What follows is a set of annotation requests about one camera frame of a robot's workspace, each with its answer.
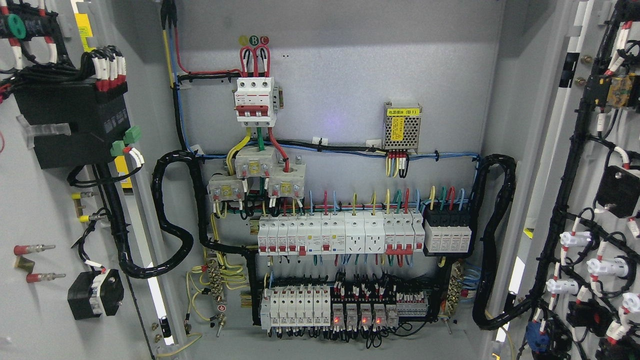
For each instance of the white breaker and socket row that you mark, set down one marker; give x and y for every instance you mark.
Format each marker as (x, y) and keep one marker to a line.
(341, 233)

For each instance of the red white main breaker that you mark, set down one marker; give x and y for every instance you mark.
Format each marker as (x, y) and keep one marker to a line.
(254, 102)

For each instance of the grey cabinet door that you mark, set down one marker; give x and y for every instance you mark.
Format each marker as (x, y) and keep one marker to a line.
(39, 222)
(561, 275)

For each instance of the black surge protector block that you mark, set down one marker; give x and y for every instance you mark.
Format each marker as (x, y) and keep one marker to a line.
(447, 231)

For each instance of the grey cabinet enclosure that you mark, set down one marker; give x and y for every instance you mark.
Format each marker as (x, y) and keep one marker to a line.
(481, 69)

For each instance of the grey current transformers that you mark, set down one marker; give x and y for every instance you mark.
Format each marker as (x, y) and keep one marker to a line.
(253, 168)

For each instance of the metal mesh power supply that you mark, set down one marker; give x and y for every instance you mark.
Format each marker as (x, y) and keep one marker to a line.
(402, 122)

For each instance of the black digital power meter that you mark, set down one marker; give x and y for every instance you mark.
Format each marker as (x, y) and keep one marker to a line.
(75, 124)

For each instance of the relay and terminal row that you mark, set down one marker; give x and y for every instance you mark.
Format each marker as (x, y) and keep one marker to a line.
(345, 306)

